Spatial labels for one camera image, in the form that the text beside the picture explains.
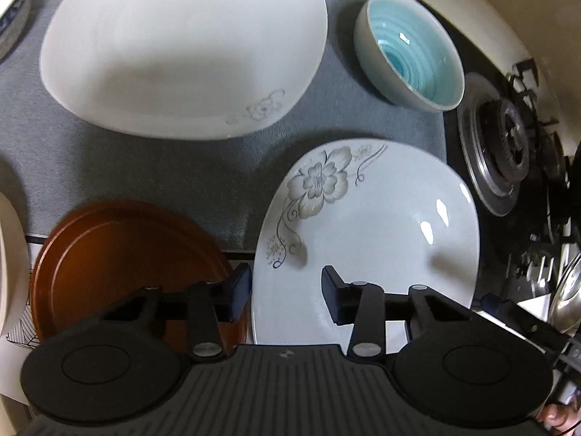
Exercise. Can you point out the light blue ceramic bowl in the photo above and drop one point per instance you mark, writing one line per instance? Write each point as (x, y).
(408, 56)

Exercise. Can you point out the gas burner with steel ring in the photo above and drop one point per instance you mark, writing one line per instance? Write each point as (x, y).
(494, 144)

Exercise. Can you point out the grey mat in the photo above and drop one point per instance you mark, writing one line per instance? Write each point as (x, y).
(53, 162)

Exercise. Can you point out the large white floral plate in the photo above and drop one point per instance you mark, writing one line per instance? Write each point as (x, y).
(183, 69)

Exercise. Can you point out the brown round plate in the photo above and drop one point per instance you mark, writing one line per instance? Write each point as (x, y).
(102, 252)

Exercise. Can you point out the black gas stove top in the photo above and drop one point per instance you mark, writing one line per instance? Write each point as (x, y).
(523, 254)

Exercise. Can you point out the steel pot lid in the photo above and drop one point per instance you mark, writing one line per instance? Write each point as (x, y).
(564, 312)

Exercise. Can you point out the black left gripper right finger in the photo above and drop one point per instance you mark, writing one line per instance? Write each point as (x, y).
(368, 308)

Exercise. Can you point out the white floral square plate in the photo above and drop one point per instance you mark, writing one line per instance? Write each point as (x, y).
(377, 211)

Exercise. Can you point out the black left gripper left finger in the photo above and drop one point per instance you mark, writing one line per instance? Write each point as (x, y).
(203, 306)

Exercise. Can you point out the blue white patterned bowl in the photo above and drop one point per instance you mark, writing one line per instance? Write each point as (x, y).
(14, 16)

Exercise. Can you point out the right hand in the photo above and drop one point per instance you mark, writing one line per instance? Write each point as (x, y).
(560, 419)

